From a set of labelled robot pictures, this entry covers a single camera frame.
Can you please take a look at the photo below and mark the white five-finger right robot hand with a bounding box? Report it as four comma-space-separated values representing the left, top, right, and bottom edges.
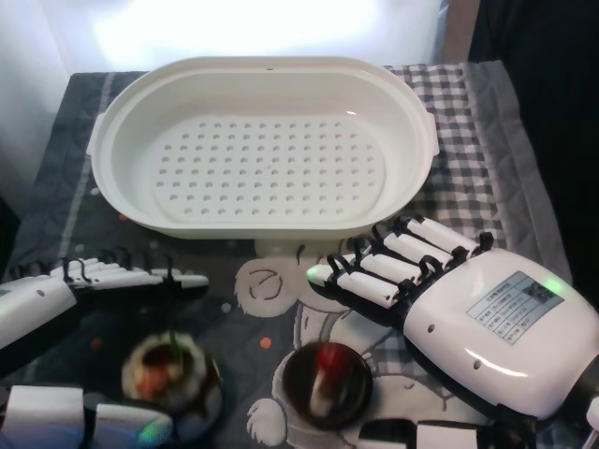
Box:
306, 213, 599, 420

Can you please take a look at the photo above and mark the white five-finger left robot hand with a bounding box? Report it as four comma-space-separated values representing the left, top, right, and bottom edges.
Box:
0, 254, 211, 364

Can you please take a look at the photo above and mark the small brown object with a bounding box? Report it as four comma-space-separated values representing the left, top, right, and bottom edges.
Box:
279, 340, 374, 429
120, 328, 225, 429

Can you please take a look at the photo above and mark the grey quilt with printed bear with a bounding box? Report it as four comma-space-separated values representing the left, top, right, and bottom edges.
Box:
0, 60, 581, 449

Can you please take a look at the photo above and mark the white perforated oval tray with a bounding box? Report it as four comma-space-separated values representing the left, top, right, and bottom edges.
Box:
87, 55, 440, 243

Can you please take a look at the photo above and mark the white backdrop board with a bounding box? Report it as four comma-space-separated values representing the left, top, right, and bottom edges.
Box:
0, 0, 469, 79

